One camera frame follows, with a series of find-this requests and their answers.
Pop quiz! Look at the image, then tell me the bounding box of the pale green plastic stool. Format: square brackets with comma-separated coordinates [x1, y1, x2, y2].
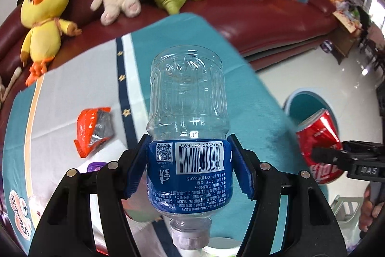
[329, 194, 366, 223]

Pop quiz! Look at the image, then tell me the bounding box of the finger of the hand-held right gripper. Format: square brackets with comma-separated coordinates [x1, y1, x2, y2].
[311, 146, 349, 170]

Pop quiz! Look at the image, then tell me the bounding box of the cardboard box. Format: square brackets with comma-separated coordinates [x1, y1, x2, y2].
[332, 11, 363, 35]

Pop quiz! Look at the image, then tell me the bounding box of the brown wooden side table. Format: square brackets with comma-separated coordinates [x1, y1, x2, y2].
[331, 25, 360, 65]

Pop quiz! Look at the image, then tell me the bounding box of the dark red leather sofa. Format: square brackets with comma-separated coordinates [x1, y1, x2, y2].
[0, 0, 342, 110]

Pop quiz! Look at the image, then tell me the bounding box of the teal white printed tablecloth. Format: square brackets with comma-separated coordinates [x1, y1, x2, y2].
[3, 13, 328, 257]

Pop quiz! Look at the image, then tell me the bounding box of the purple toy egg puppy print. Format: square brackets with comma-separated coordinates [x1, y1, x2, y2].
[87, 161, 109, 173]

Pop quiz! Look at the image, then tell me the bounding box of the red soda can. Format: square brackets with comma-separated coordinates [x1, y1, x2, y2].
[295, 109, 346, 185]

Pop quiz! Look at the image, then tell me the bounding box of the person's right hand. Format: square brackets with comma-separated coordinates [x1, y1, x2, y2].
[359, 185, 381, 241]

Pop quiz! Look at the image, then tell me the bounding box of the clear plastic bottle blue label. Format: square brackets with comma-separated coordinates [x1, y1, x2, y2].
[146, 46, 233, 249]

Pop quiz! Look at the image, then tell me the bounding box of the yellow chick plush toy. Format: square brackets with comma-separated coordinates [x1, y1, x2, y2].
[20, 0, 82, 87]

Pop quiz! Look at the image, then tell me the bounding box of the round teal bin white rim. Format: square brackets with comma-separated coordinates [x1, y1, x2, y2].
[283, 88, 342, 143]

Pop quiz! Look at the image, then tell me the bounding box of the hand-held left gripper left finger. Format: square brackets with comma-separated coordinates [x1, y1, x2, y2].
[28, 134, 151, 257]

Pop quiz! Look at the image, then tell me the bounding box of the orange silver snack wrapper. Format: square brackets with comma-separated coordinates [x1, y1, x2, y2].
[74, 107, 115, 159]

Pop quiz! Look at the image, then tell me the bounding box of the cream rope toy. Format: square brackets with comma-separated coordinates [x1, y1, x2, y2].
[0, 67, 22, 108]

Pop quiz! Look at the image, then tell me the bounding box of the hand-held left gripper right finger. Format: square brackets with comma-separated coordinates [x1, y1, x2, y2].
[226, 133, 349, 257]

